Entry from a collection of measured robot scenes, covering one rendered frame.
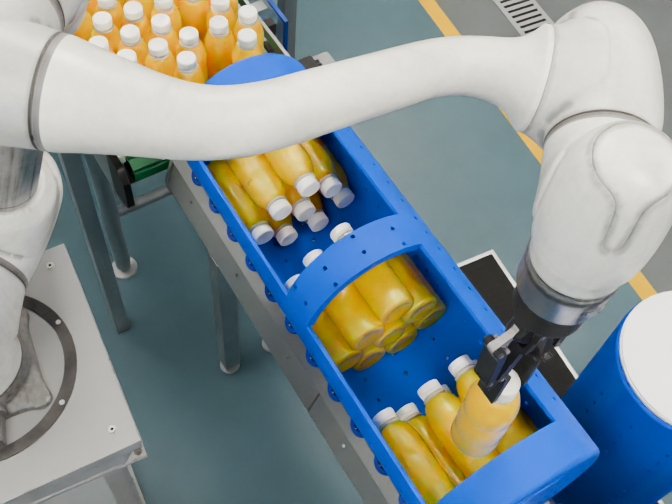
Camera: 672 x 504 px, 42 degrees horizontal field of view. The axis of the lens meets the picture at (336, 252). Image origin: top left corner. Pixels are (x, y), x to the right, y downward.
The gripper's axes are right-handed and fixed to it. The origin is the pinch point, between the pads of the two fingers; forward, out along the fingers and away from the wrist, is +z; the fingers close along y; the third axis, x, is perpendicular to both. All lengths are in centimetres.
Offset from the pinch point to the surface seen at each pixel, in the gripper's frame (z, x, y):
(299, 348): 52, 35, -6
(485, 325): 23.0, 13.2, 12.8
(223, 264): 59, 61, -8
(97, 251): 99, 102, -24
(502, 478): 22.0, -7.0, 0.4
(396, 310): 30.8, 24.8, 5.5
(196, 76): 40, 93, 3
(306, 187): 30, 52, 5
